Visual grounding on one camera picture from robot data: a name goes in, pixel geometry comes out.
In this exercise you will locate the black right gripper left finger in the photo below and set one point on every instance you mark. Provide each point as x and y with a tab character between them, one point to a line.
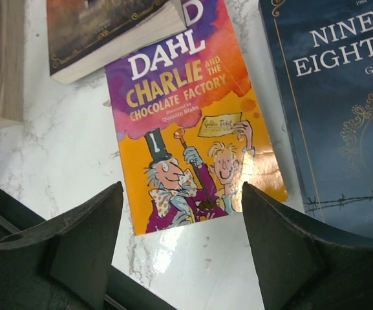
61	263

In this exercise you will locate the Nineteen Eighty-Four dark book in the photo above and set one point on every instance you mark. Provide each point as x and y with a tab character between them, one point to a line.
322	55

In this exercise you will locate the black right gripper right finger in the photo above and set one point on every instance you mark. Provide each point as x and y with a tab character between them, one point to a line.
302	263

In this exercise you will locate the Tale of Two Cities book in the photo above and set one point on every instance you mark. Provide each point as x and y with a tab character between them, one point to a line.
84	36

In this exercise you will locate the orange night street book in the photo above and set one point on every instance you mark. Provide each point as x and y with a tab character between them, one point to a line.
12	43

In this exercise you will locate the Roald Dahl Charlie book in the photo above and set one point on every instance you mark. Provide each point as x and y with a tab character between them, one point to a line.
189	127

